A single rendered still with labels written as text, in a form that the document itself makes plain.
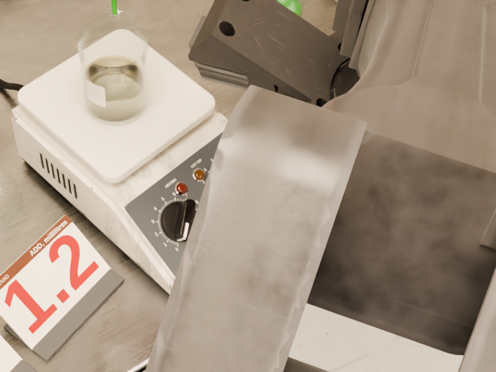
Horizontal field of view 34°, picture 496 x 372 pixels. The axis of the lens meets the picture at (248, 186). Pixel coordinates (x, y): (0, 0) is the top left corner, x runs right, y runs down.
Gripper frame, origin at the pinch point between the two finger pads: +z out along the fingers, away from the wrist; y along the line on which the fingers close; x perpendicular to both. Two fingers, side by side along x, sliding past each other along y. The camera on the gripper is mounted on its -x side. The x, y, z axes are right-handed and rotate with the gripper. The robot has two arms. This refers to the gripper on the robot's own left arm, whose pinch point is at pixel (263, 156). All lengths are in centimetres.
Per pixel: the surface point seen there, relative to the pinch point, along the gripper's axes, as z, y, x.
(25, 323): 11.4, 16.8, -8.4
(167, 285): 8.1, 10.0, -0.4
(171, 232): 6.9, 6.4, -2.1
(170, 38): 20.8, -15.9, -6.6
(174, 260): 7.3, 8.2, -0.9
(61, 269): 11.5, 11.9, -7.7
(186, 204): 5.6, 4.3, -2.3
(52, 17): 25.7, -13.5, -17.5
